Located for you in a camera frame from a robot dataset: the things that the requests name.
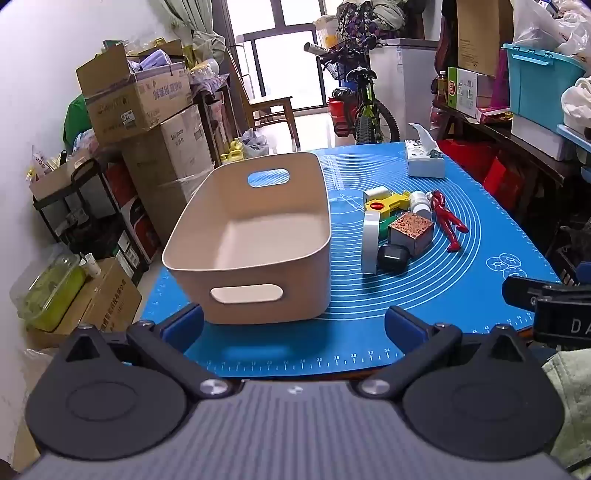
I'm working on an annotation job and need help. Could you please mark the green lidded plastic container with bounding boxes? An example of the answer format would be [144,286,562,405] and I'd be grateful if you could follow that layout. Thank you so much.
[9,244,89,333]

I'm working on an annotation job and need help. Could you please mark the white foam box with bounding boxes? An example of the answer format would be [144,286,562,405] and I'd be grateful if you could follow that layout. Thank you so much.
[510,113,579,162]

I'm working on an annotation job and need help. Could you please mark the dark wooden side table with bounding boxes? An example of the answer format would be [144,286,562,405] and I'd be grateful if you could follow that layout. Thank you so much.
[433,100,583,252]

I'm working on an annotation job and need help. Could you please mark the white plastic bottle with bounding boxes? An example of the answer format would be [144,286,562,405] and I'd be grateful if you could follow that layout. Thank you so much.
[409,191,433,219]

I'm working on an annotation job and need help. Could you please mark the red and white appliance box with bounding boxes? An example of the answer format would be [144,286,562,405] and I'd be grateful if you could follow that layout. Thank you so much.
[105,161,161,265]

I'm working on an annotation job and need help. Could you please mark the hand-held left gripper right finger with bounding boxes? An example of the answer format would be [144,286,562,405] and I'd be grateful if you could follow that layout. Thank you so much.
[360,305,525,398]

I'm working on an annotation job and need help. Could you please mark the green cloth garment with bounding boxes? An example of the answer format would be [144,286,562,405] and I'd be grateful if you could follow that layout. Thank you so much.
[541,349,591,472]

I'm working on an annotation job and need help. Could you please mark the grey plastic bag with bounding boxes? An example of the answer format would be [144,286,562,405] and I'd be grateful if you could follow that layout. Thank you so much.
[237,128,270,158]

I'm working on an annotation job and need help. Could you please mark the large taped cardboard box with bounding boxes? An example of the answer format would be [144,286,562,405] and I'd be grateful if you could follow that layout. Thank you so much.
[121,104,216,246]

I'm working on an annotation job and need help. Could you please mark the yellow toy block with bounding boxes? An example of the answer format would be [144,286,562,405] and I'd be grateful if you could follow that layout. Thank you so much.
[364,191,411,219]

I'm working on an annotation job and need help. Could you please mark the paper cup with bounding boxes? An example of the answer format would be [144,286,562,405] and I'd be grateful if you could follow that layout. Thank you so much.
[79,252,102,280]

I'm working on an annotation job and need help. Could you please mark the low printed cardboard box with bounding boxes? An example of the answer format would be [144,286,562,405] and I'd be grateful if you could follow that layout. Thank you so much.
[25,257,143,350]

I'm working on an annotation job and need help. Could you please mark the red bucket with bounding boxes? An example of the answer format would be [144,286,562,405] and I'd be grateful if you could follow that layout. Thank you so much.
[327,96,359,137]

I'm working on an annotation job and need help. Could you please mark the balcony glass door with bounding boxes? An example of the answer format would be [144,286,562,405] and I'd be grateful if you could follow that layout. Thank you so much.
[225,0,334,112]

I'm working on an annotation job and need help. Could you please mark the black earbud case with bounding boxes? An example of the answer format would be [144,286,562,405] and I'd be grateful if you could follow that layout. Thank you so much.
[377,244,412,273]

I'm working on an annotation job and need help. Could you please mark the shallow cardboard box with snacks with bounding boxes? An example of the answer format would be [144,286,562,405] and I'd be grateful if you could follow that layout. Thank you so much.
[29,147,94,202]

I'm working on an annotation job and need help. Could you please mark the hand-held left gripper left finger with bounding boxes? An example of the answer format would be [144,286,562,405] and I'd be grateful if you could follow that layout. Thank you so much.
[65,303,234,400]

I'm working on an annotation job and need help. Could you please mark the yellow detergent jug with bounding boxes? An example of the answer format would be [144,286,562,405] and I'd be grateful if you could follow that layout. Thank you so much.
[220,138,246,164]

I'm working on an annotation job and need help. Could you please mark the wooden chair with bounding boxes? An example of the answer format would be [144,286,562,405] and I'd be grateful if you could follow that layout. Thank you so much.
[229,45,302,149]

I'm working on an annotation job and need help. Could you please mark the red toy figure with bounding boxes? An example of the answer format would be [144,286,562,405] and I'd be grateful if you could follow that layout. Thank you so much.
[429,189,470,253]

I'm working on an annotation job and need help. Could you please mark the black utility cart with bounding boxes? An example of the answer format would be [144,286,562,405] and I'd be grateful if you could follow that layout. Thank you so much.
[32,159,149,288]

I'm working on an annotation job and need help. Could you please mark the green and white carton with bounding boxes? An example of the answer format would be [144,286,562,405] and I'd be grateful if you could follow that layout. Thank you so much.
[446,66,496,119]

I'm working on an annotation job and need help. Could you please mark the white chest freezer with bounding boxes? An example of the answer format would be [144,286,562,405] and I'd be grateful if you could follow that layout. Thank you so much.
[368,38,440,145]

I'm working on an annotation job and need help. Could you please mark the patterned brown gift box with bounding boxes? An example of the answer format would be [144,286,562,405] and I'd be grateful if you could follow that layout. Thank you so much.
[387,212,435,257]

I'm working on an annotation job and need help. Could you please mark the blue silicone baking mat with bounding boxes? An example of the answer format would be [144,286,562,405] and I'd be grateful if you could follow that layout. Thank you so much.
[141,142,561,380]

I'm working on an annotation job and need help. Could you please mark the beige plastic storage bin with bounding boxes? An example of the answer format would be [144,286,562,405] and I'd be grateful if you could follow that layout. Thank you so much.
[162,152,332,326]

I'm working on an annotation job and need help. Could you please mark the red paper bags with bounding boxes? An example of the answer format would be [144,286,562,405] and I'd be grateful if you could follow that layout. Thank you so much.
[438,138,526,212]

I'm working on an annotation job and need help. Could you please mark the wide tape roll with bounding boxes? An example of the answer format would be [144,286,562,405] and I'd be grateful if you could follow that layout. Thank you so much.
[362,210,382,276]

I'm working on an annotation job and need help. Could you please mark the green and black bicycle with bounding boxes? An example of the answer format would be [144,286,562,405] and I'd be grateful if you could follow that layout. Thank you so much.
[303,36,400,145]

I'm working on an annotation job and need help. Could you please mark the white plastic bags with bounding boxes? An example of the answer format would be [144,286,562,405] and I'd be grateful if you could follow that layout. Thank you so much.
[512,0,591,60]

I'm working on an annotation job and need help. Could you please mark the white tissue box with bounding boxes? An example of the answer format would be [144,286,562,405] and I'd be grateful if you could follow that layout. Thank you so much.
[406,123,446,179]

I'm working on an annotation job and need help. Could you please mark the light green curtain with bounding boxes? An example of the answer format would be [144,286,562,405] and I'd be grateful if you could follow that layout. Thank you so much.
[158,0,198,48]

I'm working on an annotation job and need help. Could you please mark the open cardboard box with clothes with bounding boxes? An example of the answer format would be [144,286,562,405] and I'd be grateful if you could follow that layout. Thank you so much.
[76,42,193,136]

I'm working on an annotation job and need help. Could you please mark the pile of clothes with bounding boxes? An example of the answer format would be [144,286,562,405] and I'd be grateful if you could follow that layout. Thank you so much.
[336,0,408,41]

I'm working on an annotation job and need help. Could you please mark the blue plastic storage crate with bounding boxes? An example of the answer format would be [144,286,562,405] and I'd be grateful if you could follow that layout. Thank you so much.
[502,43,587,135]

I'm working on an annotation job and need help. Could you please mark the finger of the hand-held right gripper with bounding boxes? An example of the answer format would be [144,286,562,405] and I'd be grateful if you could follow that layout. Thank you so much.
[502,274,548,315]

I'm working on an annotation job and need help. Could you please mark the flat brown cardboard sheet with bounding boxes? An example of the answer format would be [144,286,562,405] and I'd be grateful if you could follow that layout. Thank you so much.
[456,0,516,77]

